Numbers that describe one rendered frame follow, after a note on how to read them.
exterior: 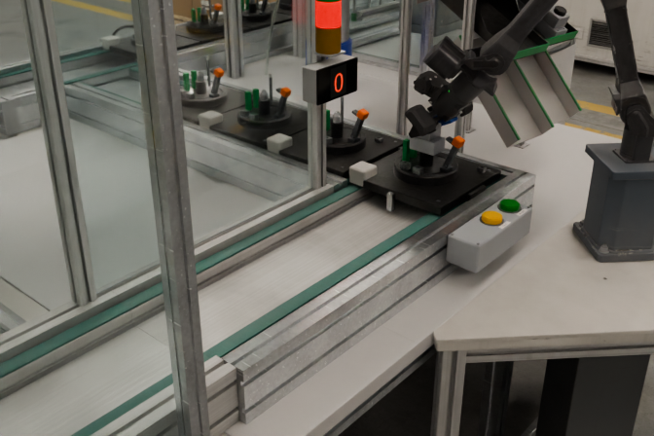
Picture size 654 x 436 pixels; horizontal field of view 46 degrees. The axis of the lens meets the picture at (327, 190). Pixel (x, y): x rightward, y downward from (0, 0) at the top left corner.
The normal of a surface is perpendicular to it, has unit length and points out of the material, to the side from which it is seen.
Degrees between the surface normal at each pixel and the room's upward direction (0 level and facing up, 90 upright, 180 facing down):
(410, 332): 0
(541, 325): 0
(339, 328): 90
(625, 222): 90
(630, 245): 90
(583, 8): 90
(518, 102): 45
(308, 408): 0
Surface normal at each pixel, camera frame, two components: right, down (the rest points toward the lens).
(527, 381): 0.00, -0.90
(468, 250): -0.65, 0.33
